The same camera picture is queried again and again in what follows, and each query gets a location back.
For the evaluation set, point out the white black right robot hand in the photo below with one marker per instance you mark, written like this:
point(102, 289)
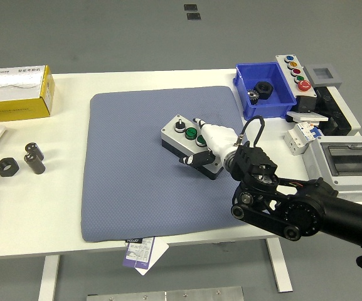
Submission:
point(218, 138)

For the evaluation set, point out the grey four-button control box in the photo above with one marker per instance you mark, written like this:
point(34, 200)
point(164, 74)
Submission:
point(171, 131)

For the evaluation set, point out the grey five-button control box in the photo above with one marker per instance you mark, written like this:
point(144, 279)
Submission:
point(293, 70)

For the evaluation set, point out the small metal gear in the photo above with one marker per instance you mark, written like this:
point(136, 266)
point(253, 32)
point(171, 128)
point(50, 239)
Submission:
point(253, 96)

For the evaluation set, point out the large black hex nut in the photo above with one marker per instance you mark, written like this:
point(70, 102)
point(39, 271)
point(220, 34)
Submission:
point(263, 89)
point(2, 171)

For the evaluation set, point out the blue plastic bin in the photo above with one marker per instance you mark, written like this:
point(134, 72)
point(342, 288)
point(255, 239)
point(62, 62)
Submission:
point(262, 73)

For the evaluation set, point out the white circuit breaker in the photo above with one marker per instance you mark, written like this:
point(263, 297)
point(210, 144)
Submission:
point(298, 141)

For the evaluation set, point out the grey-blue padded mat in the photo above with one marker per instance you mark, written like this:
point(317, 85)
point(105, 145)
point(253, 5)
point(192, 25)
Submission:
point(136, 188)

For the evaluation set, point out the black floor socket cover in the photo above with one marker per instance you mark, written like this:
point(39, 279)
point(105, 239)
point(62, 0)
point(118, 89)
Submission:
point(193, 16)
point(190, 7)

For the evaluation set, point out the white paper card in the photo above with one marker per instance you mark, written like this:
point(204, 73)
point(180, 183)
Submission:
point(158, 254)

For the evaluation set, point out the grey distribution box clear cover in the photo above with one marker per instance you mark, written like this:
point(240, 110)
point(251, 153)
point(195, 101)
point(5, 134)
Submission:
point(350, 156)

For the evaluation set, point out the purple white mat tag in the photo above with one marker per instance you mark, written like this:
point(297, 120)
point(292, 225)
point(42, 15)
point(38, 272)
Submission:
point(138, 254)

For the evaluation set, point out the white table leg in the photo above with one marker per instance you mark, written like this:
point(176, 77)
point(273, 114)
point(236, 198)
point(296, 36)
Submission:
point(279, 266)
point(49, 279)

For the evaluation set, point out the grey metal floor plate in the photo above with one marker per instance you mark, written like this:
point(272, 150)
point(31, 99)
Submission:
point(168, 295)

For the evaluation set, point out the black cylindrical capacitor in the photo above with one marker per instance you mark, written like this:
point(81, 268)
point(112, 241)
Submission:
point(35, 164)
point(34, 149)

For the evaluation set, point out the yellow cardboard box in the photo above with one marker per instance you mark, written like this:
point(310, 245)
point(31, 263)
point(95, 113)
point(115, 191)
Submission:
point(11, 100)

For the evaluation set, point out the white wall switch plate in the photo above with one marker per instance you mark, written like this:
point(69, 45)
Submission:
point(306, 116)

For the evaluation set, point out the black and white rail device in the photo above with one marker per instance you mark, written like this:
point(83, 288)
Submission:
point(340, 116)

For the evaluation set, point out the grey square frame box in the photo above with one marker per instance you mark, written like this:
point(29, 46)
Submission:
point(332, 81)

